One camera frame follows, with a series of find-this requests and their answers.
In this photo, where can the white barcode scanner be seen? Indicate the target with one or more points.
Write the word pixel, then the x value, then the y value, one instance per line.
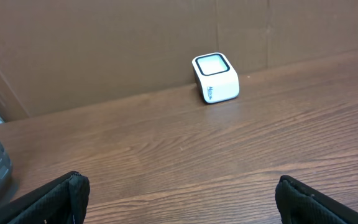
pixel 215 77

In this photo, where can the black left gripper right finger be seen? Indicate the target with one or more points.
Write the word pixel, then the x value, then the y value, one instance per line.
pixel 298 203

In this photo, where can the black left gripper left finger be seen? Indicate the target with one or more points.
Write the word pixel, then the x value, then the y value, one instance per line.
pixel 63 200

